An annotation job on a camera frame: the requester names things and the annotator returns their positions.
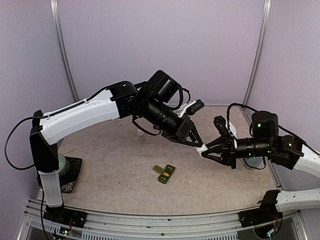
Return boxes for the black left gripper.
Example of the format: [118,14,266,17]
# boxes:
[143,97,204,148]

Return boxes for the green ceramic bowl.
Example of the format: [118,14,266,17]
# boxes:
[58,154,67,175]

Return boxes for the front aluminium rail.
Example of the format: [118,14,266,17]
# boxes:
[23,200,308,240]

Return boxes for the aluminium frame post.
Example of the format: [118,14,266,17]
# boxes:
[49,0,80,102]
[242,0,272,105]

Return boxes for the black square tray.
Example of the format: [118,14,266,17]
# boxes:
[59,156,83,194]

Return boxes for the small white pill bottle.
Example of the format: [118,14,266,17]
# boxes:
[137,129,145,140]

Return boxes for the left aluminium frame post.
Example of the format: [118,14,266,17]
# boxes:
[49,0,80,102]

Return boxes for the green pill organizer box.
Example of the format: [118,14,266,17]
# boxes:
[152,164,176,184]

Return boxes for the light blue mug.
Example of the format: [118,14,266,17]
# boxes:
[243,157,265,170]

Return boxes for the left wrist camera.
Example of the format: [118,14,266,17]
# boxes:
[175,99,205,118]

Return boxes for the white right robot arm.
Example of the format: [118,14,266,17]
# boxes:
[201,110,320,222]

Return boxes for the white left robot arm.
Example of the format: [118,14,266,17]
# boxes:
[29,70,207,223]

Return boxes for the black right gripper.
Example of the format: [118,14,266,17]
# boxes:
[202,135,274,170]

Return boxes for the right aluminium frame post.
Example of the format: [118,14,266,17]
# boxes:
[242,0,272,105]

